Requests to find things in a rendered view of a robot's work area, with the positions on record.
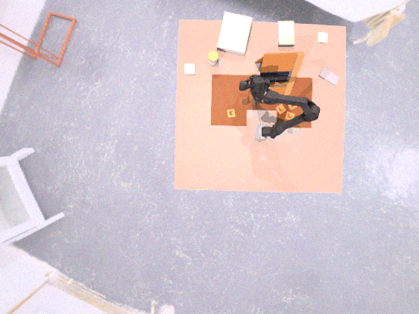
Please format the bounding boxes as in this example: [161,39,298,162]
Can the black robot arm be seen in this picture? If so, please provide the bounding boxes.
[249,75,321,139]

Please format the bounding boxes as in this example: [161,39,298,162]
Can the small white square tile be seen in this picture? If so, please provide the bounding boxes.
[184,63,195,75]
[317,32,328,43]

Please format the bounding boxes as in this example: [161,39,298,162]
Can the grey cylindrical container with orange lid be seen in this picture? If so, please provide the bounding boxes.
[208,51,219,66]

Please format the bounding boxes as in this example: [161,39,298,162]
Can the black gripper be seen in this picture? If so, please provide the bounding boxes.
[239,79,270,95]

